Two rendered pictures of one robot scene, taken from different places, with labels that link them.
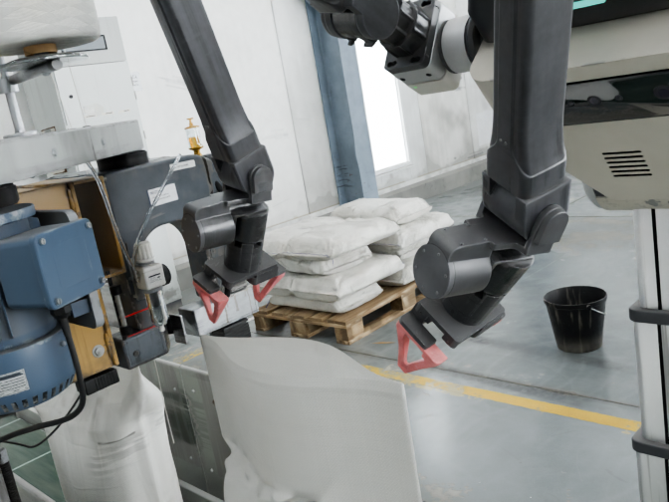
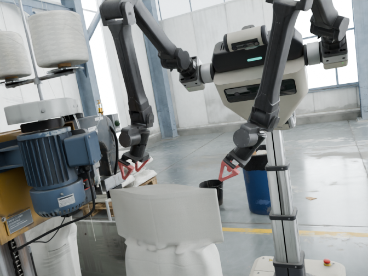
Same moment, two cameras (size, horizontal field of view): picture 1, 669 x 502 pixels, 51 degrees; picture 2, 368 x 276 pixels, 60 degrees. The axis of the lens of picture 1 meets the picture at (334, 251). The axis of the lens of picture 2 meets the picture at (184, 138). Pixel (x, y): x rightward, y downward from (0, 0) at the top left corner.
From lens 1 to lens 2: 43 cm
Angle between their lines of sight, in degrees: 21
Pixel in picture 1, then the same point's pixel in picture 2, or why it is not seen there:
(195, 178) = (103, 124)
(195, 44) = (132, 65)
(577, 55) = (253, 75)
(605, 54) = not seen: hidden behind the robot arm
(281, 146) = not seen: hidden behind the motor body
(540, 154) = (275, 98)
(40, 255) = (88, 142)
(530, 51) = (279, 64)
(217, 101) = (137, 87)
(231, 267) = (134, 155)
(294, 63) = (69, 92)
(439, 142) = not seen: hidden behind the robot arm
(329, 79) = (86, 100)
